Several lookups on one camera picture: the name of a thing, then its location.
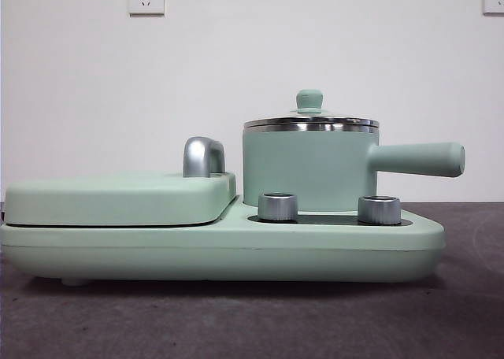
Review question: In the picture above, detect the glass lid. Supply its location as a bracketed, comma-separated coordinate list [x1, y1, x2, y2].
[243, 89, 381, 127]

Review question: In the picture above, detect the silver control knob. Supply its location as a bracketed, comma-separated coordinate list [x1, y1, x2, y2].
[257, 192, 299, 222]
[357, 195, 402, 224]

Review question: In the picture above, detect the mint green breakfast machine base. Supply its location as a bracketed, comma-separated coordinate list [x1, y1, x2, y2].
[0, 195, 447, 287]

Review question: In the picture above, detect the mint green pot, long handle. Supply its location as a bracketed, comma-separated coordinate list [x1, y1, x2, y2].
[241, 121, 467, 214]

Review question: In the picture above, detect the mint green griddle cover, chrome handle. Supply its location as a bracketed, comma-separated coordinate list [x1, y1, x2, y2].
[2, 136, 238, 228]

